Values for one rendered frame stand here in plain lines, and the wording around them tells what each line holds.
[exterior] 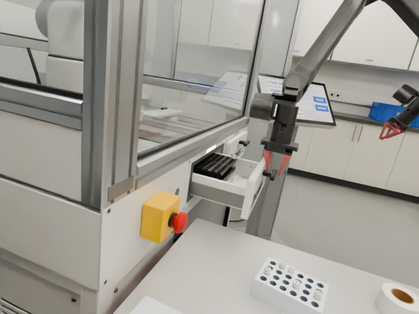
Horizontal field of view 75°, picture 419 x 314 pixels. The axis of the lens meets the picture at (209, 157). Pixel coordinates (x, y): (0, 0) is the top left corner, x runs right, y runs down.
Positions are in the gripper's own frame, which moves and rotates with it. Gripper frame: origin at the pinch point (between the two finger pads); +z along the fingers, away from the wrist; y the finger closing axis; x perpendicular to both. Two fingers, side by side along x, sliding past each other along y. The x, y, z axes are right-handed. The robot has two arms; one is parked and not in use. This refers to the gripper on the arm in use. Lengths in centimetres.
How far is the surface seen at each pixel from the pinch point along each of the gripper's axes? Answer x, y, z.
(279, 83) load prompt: -95, 13, -26
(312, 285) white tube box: 29.9, -13.0, 11.1
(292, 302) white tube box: 35.4, -9.7, 11.9
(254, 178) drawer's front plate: 16.4, 3.1, -2.2
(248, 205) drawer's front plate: 17.4, 3.2, 4.5
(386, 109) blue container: -311, -99, -16
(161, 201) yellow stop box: 36.8, 16.8, -0.5
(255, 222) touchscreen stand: -94, 9, 67
